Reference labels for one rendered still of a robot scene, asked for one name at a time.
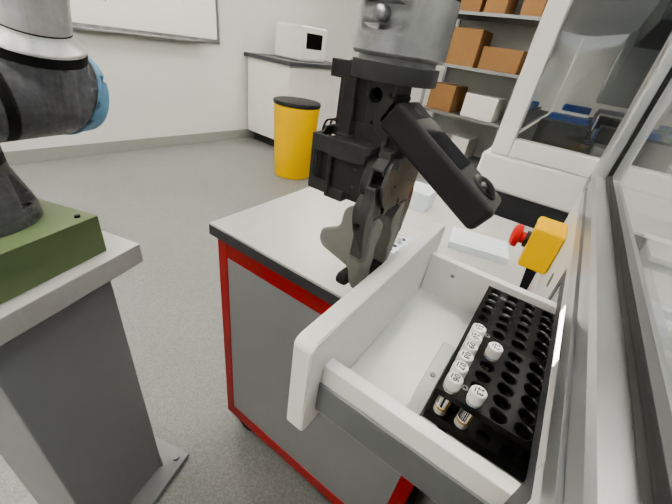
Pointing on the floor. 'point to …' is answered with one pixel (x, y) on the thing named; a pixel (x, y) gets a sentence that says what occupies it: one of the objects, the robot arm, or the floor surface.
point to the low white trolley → (273, 395)
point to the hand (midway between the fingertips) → (371, 273)
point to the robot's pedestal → (78, 392)
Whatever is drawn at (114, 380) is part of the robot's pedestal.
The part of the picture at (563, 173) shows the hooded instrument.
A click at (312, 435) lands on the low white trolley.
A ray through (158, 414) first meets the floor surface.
